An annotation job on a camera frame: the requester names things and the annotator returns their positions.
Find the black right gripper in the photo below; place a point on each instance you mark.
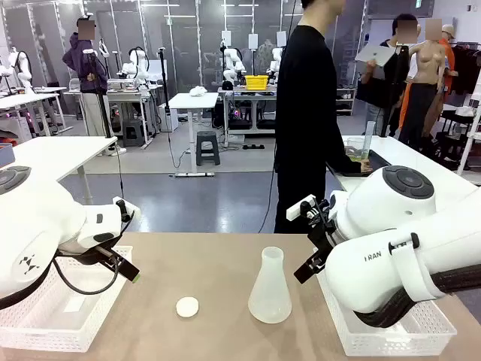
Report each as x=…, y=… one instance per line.
x=325, y=233

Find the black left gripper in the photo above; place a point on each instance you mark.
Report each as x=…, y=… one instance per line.
x=90, y=255

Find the white round flask cap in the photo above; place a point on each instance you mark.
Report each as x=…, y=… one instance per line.
x=187, y=307

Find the clear plastic beaker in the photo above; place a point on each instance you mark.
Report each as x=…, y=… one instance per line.
x=354, y=148

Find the clear plastic graduated cylinder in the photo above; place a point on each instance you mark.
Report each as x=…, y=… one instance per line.
x=368, y=143

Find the person's right forearm black sleeve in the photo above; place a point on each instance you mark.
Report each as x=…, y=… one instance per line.
x=343, y=167

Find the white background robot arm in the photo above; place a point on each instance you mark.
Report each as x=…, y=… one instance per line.
x=22, y=71
x=233, y=64
x=135, y=65
x=277, y=62

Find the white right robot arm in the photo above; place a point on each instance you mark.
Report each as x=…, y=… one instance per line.
x=376, y=225

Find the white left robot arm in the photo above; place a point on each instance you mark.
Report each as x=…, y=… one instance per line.
x=37, y=225

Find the person's right hand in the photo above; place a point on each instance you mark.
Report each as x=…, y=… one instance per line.
x=366, y=167

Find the translucent plastic conical flask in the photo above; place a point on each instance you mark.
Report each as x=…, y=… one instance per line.
x=268, y=297

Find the white perforated plastic basket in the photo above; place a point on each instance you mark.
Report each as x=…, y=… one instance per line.
x=56, y=323
x=413, y=334

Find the white floor power strip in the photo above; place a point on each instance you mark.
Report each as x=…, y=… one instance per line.
x=194, y=174

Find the black flat tray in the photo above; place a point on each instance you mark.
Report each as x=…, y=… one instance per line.
x=379, y=159

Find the white side table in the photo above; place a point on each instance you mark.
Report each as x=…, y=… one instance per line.
x=56, y=154
x=413, y=165

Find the dark plastic stool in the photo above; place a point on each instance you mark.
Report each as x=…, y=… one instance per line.
x=133, y=133

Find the grey plastic stool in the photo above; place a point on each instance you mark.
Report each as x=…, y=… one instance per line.
x=207, y=148

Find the person in black clothes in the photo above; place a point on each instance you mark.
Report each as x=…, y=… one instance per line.
x=304, y=113

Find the white computer tower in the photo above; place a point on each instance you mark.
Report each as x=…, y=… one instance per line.
x=169, y=117

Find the white lab workbench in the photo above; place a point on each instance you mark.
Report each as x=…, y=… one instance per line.
x=248, y=109
x=131, y=97
x=30, y=101

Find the white standing desk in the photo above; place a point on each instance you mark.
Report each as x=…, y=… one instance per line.
x=193, y=101

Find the yellow plastic basket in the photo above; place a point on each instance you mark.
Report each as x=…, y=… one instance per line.
x=256, y=82

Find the crumpled white cloth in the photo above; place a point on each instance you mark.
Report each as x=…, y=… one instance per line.
x=198, y=91

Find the black tripod pole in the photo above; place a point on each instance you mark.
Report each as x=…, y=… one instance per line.
x=164, y=79

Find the person in purple hoodie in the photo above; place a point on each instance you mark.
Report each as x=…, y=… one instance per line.
x=88, y=75

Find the black cap hat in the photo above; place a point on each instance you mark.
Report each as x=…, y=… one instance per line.
x=227, y=85

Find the dark-clothed person holding tablet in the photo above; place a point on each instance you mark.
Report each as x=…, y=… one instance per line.
x=391, y=82

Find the white metal rack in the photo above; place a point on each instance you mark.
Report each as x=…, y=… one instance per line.
x=471, y=124

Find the grey tablet computer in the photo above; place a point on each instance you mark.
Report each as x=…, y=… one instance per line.
x=375, y=55

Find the bare torso mannequin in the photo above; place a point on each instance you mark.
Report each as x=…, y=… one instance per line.
x=426, y=75

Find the dark clothes on rack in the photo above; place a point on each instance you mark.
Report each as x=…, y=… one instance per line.
x=466, y=67

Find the mannequin with beige hat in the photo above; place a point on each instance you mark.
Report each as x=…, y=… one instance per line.
x=448, y=49

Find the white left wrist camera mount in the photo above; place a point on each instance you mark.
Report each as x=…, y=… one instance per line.
x=129, y=212

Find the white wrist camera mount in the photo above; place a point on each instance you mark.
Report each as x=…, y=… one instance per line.
x=298, y=210
x=129, y=212

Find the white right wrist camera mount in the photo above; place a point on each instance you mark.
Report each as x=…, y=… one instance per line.
x=298, y=210

